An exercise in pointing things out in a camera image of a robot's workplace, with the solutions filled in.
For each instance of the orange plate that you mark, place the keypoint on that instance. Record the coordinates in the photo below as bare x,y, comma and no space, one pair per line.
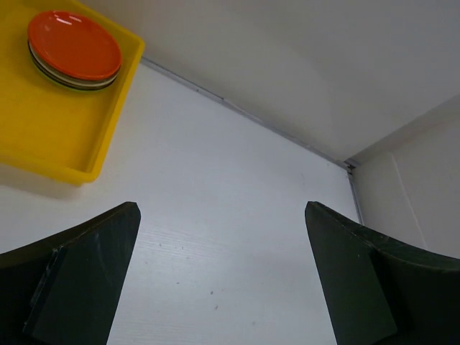
74,45

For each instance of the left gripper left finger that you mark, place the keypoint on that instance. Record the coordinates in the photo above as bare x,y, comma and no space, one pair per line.
65,288

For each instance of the yellow plastic bin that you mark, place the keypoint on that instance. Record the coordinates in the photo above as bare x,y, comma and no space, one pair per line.
47,128

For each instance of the blue white patterned plate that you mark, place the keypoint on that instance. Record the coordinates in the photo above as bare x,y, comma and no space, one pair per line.
66,80

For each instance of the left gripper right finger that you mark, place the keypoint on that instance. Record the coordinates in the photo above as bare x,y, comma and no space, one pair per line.
379,290

